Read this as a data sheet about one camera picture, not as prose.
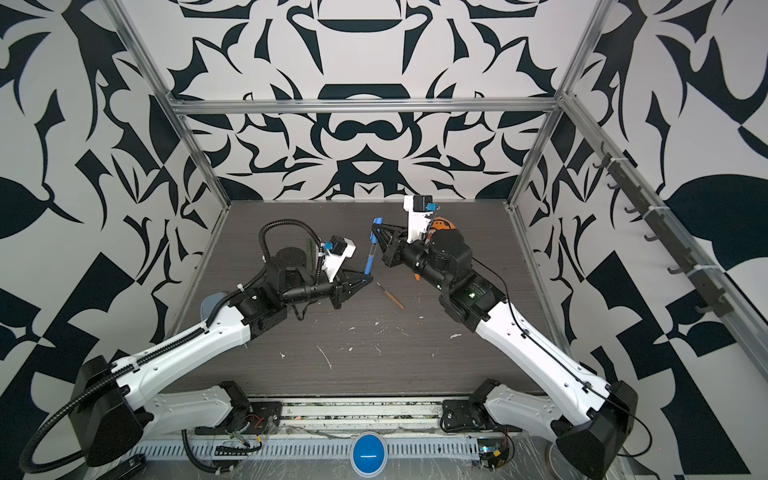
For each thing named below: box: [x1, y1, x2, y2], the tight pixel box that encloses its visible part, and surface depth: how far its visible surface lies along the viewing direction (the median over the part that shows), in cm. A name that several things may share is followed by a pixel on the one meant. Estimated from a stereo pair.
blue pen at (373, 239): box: [364, 232, 378, 276], surface depth 67 cm
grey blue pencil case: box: [200, 292, 225, 321], surface depth 93 cm
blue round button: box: [350, 431, 388, 478], surface depth 70 cm
